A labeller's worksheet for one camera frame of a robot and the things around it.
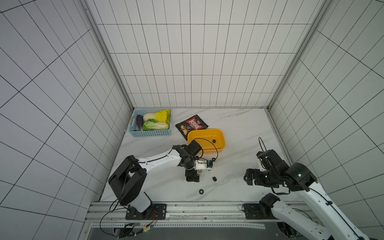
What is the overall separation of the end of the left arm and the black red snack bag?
12.6 inches

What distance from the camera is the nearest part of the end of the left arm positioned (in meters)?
0.62

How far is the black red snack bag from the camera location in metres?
1.06
